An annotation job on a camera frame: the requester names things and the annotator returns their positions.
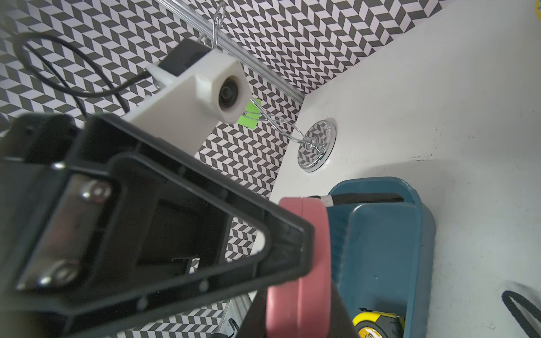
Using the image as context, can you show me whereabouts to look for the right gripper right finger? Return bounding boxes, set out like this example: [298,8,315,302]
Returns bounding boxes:
[237,287,358,337]

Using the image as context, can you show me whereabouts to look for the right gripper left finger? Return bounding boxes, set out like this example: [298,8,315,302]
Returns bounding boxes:
[1,114,308,337]

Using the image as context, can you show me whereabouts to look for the pink tape measure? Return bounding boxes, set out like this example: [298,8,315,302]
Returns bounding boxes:
[265,197,332,338]

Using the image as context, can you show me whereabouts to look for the teal plastic storage box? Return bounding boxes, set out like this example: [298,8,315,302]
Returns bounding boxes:
[328,177,436,337]

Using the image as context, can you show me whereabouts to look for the chrome wire glass rack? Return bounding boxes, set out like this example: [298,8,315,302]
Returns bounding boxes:
[198,0,338,173]

